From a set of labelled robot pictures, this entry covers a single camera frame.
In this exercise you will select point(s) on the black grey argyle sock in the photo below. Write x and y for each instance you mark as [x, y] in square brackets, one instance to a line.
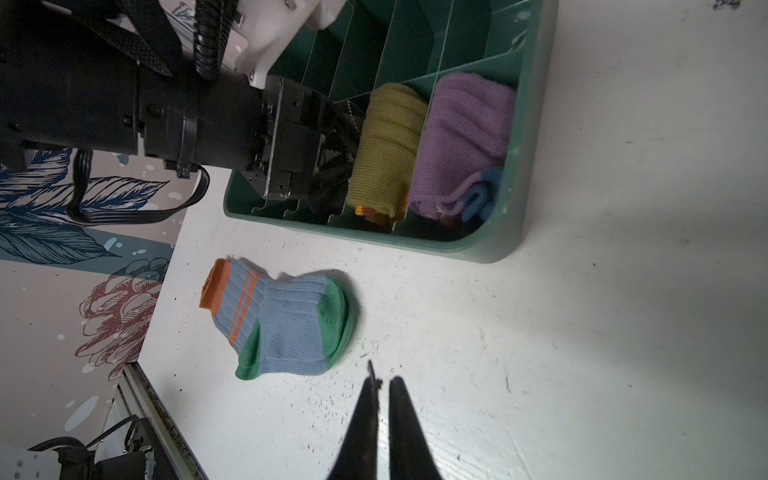
[341, 143]

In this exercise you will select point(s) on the olive rolled sock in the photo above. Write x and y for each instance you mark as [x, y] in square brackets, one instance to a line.
[387, 153]

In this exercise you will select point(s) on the purple rolled sock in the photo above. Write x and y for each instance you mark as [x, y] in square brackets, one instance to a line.
[463, 147]

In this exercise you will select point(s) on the green compartment tray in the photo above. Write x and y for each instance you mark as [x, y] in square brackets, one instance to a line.
[416, 43]

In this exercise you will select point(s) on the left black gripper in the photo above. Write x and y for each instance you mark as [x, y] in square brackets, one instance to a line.
[296, 121]

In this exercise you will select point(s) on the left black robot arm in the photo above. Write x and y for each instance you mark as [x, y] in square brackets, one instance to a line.
[78, 77]

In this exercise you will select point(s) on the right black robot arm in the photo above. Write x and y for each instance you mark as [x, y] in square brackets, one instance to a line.
[68, 458]

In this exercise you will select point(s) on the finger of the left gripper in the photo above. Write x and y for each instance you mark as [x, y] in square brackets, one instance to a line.
[409, 453]
[357, 458]

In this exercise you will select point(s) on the blue orange green striped sock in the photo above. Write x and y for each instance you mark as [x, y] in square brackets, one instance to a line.
[301, 326]

